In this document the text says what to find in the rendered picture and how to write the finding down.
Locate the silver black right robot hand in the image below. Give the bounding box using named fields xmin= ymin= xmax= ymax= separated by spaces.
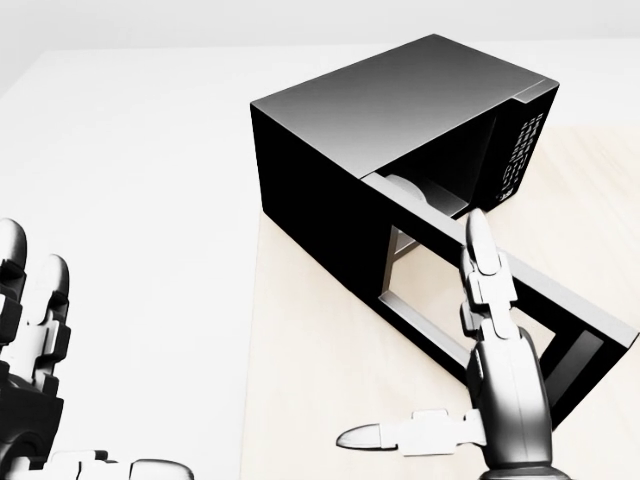
xmin=335 ymin=208 xmax=556 ymax=470

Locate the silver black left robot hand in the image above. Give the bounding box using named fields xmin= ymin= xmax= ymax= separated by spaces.
xmin=0 ymin=217 xmax=195 ymax=480

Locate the black microwave door with window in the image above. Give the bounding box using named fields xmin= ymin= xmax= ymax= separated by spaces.
xmin=360 ymin=171 xmax=640 ymax=434

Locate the grey microwave turntable plate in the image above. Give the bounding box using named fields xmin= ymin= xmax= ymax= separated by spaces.
xmin=378 ymin=172 xmax=427 ymax=207

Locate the black microwave oven body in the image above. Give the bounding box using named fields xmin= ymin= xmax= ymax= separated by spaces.
xmin=249 ymin=33 xmax=560 ymax=307

